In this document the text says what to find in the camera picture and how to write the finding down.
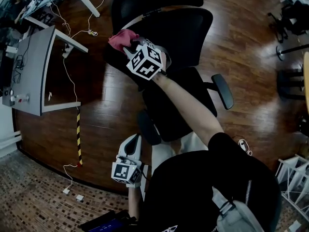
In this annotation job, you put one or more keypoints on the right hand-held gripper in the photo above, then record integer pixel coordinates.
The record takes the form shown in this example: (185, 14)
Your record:
(144, 62)

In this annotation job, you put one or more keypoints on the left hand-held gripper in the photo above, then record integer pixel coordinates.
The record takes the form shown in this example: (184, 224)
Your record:
(120, 173)

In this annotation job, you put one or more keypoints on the pink cloth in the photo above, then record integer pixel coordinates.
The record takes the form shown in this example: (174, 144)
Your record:
(120, 40)

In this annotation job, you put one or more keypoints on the person's left forearm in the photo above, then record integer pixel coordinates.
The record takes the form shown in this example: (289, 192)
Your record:
(134, 202)

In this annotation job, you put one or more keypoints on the grey shoulder bag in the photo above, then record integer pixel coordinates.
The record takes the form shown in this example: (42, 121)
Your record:
(239, 219)

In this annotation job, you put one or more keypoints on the person's right forearm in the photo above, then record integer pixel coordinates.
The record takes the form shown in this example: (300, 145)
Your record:
(188, 105)

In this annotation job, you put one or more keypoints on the person's right hand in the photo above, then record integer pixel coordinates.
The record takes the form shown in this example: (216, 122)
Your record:
(164, 60)

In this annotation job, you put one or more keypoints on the black chair armrest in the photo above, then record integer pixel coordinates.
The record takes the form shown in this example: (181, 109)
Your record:
(224, 93)
(148, 129)

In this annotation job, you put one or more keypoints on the person's light trousers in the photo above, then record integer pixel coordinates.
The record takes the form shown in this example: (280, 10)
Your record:
(164, 153)

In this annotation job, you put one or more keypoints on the black chair seat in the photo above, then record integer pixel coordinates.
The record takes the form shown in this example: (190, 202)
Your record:
(173, 120)

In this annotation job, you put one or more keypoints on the yellow black striped floor strip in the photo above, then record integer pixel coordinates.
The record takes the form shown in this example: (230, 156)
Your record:
(79, 136)

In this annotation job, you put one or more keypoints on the white power strip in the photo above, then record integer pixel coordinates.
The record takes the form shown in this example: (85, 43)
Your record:
(67, 51)

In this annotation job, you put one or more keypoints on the person's black shirt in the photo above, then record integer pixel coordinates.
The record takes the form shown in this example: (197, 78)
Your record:
(188, 192)

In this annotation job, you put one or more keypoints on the black device with blue screen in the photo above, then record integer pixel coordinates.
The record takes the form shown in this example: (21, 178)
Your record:
(106, 225)

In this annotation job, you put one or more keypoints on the grey desk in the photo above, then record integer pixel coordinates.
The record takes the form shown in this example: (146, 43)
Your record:
(31, 69)

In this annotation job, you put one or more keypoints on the black monitor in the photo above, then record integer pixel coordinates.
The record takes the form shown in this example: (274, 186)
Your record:
(6, 69)

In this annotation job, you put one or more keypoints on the round wooden table black base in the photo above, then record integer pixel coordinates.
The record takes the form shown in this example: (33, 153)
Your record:
(289, 86)

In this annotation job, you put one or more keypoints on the black swivel office chair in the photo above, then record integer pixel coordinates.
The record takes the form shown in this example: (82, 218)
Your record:
(294, 20)

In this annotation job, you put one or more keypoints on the black stanchion post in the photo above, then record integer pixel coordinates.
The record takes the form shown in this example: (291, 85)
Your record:
(281, 53)

